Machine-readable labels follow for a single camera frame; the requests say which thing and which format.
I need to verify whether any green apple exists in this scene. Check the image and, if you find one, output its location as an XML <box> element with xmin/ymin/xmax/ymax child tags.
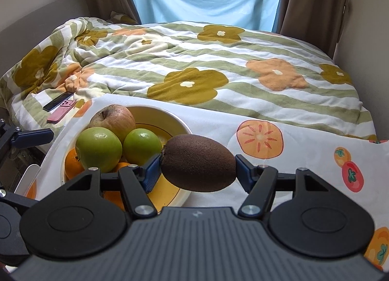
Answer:
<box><xmin>123</xmin><ymin>128</ymin><xmax>163</xmax><ymax>166</ymax></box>
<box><xmin>75</xmin><ymin>127</ymin><xmax>123</xmax><ymax>173</ymax></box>

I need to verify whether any pink phone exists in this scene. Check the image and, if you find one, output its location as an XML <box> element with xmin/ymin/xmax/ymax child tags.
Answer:
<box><xmin>47</xmin><ymin>100</ymin><xmax>76</xmax><ymax>123</ymax></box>

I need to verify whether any dark phone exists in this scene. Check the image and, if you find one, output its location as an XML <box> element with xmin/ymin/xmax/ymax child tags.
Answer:
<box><xmin>43</xmin><ymin>92</ymin><xmax>74</xmax><ymax>111</ymax></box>

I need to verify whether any brownish yellow apple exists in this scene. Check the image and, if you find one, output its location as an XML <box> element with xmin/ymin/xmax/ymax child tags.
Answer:
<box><xmin>88</xmin><ymin>104</ymin><xmax>136</xmax><ymax>143</ymax></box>

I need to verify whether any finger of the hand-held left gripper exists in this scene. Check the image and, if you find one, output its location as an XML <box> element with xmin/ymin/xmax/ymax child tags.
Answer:
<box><xmin>0</xmin><ymin>189</ymin><xmax>34</xmax><ymax>209</ymax></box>
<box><xmin>0</xmin><ymin>121</ymin><xmax>54</xmax><ymax>160</ymax></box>

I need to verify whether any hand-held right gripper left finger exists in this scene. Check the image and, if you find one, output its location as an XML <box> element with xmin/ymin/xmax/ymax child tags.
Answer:
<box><xmin>43</xmin><ymin>153</ymin><xmax>162</xmax><ymax>219</ymax></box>

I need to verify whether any white plastic panel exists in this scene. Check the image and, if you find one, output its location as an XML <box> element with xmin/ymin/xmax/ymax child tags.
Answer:
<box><xmin>14</xmin><ymin>164</ymin><xmax>41</xmax><ymax>199</ymax></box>

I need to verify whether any floral striped quilt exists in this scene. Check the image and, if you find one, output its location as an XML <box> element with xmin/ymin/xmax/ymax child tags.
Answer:
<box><xmin>0</xmin><ymin>17</ymin><xmax>379</xmax><ymax>145</ymax></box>

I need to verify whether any yellow bear print plate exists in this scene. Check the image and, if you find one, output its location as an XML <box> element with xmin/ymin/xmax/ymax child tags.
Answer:
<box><xmin>61</xmin><ymin>105</ymin><xmax>193</xmax><ymax>209</ymax></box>

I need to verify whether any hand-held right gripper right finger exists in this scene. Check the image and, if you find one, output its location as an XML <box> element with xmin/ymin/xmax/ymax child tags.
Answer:
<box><xmin>235</xmin><ymin>154</ymin><xmax>353</xmax><ymax>218</ymax></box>

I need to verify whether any large orange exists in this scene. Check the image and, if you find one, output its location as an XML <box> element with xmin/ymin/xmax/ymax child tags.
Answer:
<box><xmin>65</xmin><ymin>148</ymin><xmax>84</xmax><ymax>180</ymax></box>
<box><xmin>103</xmin><ymin>162</ymin><xmax>132</xmax><ymax>210</ymax></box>

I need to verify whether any brown kiwi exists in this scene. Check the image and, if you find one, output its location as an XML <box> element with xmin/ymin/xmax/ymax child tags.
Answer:
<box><xmin>160</xmin><ymin>135</ymin><xmax>237</xmax><ymax>193</ymax></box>

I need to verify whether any white fruit print cloth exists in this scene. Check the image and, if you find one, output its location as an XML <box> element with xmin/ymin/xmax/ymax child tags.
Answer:
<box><xmin>18</xmin><ymin>93</ymin><xmax>389</xmax><ymax>272</ymax></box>

